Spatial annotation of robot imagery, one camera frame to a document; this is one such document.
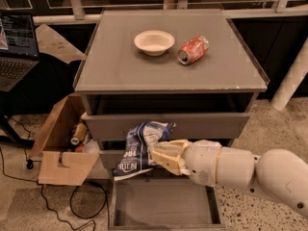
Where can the grey bottom drawer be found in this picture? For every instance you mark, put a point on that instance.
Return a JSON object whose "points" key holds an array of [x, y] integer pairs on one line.
{"points": [[164, 204]]}

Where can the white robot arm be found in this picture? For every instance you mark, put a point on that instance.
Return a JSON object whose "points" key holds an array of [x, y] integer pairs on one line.
{"points": [[277, 175]]}

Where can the yellow bottle in box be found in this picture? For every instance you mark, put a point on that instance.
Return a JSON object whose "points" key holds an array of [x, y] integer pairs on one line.
{"points": [[79, 133]]}

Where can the white paper bowl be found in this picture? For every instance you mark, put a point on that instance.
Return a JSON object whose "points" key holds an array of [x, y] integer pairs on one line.
{"points": [[154, 42]]}

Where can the grey drawer cabinet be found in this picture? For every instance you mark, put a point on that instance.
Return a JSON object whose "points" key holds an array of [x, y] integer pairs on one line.
{"points": [[117, 78]]}

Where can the grey top drawer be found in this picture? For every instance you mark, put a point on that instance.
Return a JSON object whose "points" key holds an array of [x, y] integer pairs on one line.
{"points": [[188, 126]]}

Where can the brown cardboard box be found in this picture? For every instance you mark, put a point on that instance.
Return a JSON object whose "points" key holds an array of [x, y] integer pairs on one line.
{"points": [[59, 167]]}

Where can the blue chip bag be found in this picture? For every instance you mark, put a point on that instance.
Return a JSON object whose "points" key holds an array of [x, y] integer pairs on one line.
{"points": [[140, 141]]}

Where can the black laptop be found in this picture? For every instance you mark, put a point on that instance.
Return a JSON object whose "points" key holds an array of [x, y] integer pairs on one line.
{"points": [[18, 48]]}

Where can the white diagonal pipe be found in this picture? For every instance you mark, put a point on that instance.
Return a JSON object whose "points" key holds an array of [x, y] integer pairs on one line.
{"points": [[292, 80]]}

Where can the grey drawer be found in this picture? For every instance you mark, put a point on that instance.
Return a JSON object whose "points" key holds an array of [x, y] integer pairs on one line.
{"points": [[111, 158], [164, 204], [188, 126]]}

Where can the red soda can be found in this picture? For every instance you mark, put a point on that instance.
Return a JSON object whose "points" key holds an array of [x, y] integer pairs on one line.
{"points": [[193, 50]]}

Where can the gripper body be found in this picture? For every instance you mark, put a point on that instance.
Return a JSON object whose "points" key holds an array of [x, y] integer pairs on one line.
{"points": [[201, 160]]}

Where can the grey middle drawer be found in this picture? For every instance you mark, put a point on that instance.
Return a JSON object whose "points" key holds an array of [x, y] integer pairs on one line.
{"points": [[111, 158]]}

